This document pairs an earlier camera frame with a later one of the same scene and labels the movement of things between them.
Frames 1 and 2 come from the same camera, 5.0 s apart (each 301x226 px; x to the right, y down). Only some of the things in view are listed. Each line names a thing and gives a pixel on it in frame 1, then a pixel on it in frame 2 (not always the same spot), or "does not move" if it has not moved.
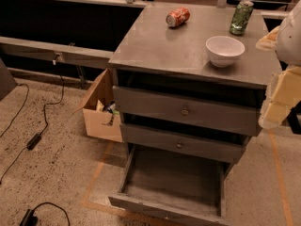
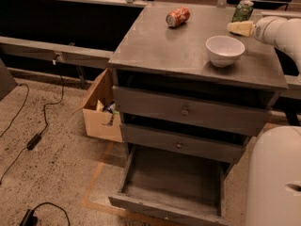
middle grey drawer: (208, 146) does not move
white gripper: (291, 38) -> (261, 29)
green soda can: (241, 17) does not move
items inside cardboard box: (108, 107) does not move
